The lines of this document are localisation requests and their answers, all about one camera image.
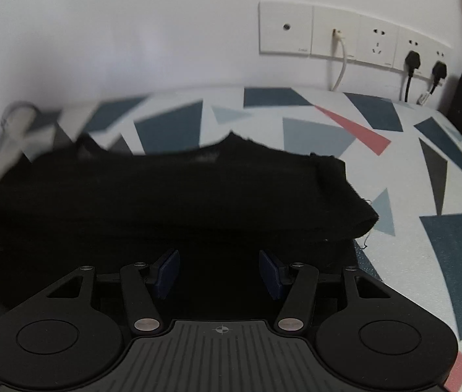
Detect black plug with cable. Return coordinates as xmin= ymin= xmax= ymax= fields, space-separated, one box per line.
xmin=427 ymin=60 xmax=448 ymax=95
xmin=403 ymin=50 xmax=423 ymax=103

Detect geometric patterned table cover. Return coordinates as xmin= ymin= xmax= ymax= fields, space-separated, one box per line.
xmin=0 ymin=87 xmax=462 ymax=392

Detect white wall socket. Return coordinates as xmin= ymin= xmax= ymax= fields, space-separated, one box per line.
xmin=394 ymin=26 xmax=430 ymax=75
xmin=357 ymin=14 xmax=399 ymax=66
xmin=426 ymin=38 xmax=453 ymax=81

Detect white wall cable outlet plate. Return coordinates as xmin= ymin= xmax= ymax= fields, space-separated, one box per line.
xmin=311 ymin=5 xmax=361 ymax=60

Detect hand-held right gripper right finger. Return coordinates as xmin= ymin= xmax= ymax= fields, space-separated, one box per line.
xmin=258 ymin=249 xmax=395 ymax=333

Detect black sweater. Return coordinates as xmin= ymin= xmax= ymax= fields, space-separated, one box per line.
xmin=0 ymin=131 xmax=380 ymax=323

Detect white cable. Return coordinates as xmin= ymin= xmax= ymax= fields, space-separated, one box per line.
xmin=331 ymin=28 xmax=348 ymax=91

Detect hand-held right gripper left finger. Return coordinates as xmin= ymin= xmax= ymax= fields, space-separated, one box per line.
xmin=45 ymin=248 xmax=181 ymax=333

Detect white wall power sockets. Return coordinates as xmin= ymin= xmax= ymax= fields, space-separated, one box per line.
xmin=259 ymin=0 xmax=314 ymax=56

